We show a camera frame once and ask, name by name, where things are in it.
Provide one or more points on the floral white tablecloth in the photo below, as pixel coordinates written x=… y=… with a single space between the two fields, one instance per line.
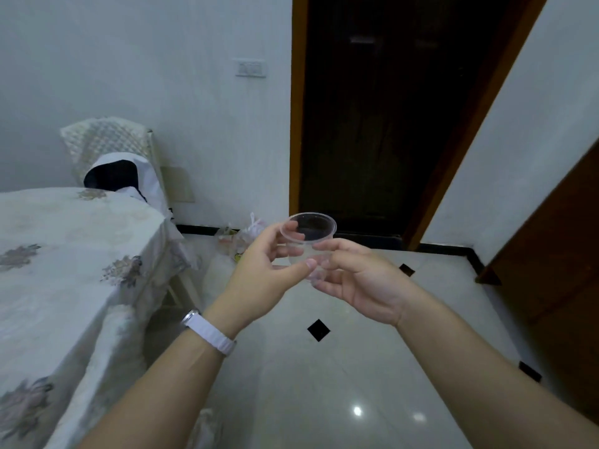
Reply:
x=70 y=275

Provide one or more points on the person's left forearm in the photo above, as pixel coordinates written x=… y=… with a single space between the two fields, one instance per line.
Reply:
x=159 y=392

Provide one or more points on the clear plastic bag with items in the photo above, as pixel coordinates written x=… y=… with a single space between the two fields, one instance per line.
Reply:
x=241 y=240

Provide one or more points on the clear plastic cup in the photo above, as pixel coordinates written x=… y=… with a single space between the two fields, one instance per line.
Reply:
x=311 y=229

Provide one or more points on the dark wooden door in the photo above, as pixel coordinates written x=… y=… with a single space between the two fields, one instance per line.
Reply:
x=388 y=112

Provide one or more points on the white bag with black contents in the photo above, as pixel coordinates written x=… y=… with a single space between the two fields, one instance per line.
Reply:
x=114 y=175

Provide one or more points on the white wall light switch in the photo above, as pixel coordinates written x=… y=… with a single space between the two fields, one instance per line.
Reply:
x=250 y=68

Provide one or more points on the person's right forearm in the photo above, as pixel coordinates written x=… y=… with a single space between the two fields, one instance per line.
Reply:
x=486 y=383

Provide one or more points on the person's right thumb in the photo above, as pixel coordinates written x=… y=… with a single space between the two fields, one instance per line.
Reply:
x=334 y=244

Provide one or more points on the person's left hand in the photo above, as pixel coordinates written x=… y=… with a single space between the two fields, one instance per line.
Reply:
x=255 y=280

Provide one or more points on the orange wooden door frame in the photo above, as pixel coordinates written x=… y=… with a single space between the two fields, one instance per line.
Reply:
x=295 y=102

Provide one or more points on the person's right hand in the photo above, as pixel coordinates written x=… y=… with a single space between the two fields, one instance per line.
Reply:
x=374 y=287

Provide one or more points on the person's left thumb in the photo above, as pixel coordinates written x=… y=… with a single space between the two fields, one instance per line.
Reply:
x=295 y=272

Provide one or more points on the person's left middle finger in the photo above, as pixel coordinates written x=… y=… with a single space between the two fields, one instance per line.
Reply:
x=290 y=251

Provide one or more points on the brown wooden cabinet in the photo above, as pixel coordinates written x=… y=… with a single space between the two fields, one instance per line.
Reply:
x=557 y=275

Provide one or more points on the chair with patterned cover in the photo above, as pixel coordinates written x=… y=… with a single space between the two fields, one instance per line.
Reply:
x=105 y=137

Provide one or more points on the white wristwatch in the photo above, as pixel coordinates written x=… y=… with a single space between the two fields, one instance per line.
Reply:
x=210 y=332

